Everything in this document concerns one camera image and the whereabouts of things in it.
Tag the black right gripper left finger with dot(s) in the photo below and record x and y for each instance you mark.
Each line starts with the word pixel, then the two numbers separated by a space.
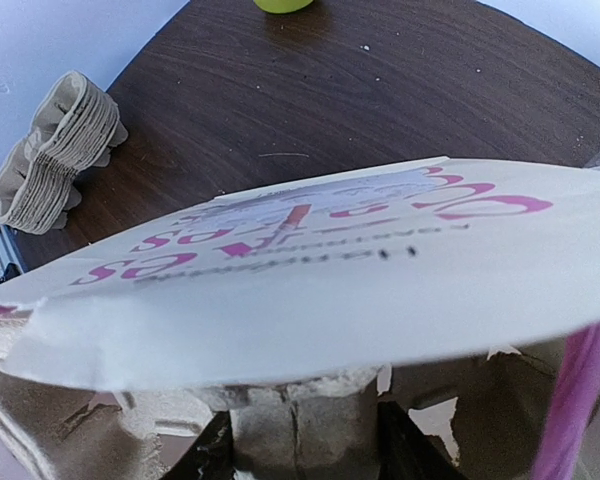
pixel 210 457

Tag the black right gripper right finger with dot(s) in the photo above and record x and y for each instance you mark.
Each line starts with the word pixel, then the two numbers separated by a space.
pixel 405 452

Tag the single pulp cup carrier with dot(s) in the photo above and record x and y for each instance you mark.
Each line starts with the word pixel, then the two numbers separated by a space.
pixel 473 418

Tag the white pink paper bag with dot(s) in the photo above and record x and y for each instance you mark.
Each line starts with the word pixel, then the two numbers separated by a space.
pixel 394 266

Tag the stack of pulp cup carriers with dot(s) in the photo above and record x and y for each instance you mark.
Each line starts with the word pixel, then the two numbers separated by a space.
pixel 75 128

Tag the green plastic bowl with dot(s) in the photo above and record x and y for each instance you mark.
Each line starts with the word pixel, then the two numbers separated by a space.
pixel 282 6

